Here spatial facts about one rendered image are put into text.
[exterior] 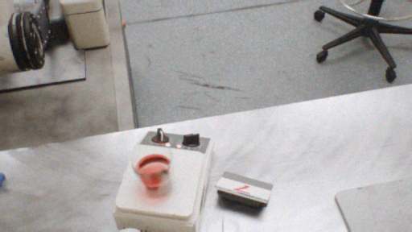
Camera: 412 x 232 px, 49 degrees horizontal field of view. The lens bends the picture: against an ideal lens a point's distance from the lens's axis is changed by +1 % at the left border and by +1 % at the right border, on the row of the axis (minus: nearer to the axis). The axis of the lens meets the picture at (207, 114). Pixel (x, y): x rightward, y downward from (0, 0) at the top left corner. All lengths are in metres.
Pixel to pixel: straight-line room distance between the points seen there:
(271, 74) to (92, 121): 0.93
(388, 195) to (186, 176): 0.35
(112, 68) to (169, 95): 0.45
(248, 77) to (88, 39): 0.76
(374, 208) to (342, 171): 0.09
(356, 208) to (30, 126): 1.02
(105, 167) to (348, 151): 0.45
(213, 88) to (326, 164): 1.21
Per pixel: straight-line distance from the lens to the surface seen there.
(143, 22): 2.38
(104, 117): 1.45
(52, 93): 1.57
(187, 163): 0.73
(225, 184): 0.78
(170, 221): 0.71
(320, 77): 2.10
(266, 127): 0.89
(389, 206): 0.83
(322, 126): 0.91
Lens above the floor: 1.44
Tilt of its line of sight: 49 degrees down
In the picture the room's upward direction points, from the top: 1 degrees counter-clockwise
